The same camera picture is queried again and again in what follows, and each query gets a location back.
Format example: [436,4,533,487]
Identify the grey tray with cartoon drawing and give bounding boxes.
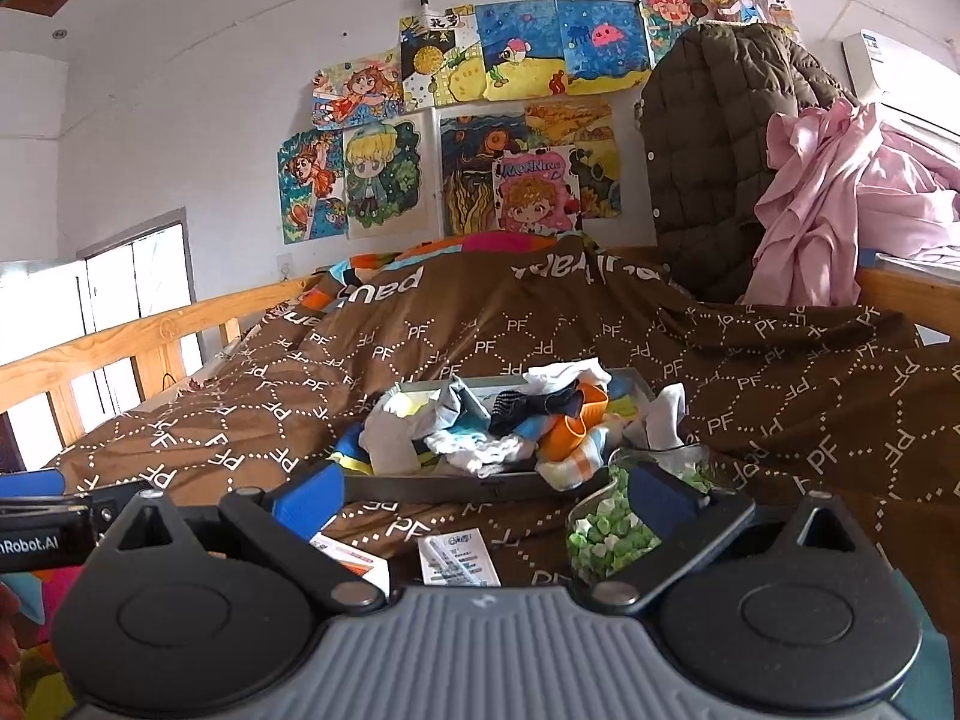
[341,367,662,505]

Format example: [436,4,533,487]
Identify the blue and yellow sock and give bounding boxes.
[334,427,436,475]

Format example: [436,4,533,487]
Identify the white paper packet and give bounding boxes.
[416,529,503,588]

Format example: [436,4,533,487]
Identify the navy striped sock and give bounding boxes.
[490,386,584,422]

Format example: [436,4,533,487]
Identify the brown printed blanket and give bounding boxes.
[0,232,960,620]

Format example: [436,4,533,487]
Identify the glass jar of green stars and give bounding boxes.
[566,446,745,587]

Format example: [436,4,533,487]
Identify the wooden bed frame board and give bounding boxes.
[855,265,960,347]

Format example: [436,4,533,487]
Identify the window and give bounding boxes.
[0,206,197,428]

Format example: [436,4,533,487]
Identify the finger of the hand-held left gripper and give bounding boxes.
[0,467,152,533]

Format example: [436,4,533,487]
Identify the white air conditioner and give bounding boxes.
[840,28,960,145]

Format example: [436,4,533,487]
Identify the group of colourful wall drawings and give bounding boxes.
[276,0,797,246]

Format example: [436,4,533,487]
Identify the wooden bed rail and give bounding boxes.
[0,281,325,460]

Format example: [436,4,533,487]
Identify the red and white carton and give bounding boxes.
[310,531,392,595]

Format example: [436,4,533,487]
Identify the plain white sock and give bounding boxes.
[358,379,482,475]
[523,361,614,396]
[621,382,689,452]

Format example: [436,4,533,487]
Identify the pink garment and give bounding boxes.
[737,100,960,310]

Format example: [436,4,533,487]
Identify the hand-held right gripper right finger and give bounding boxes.
[585,463,871,612]

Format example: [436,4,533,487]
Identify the yellow green cloth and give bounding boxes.
[19,649,76,720]

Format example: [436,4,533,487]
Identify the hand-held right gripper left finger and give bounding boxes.
[96,459,387,614]

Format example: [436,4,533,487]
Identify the olive quilted jacket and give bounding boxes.
[634,22,861,306]

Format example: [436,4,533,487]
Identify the orange cuffed striped sock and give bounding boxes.
[536,382,610,494]

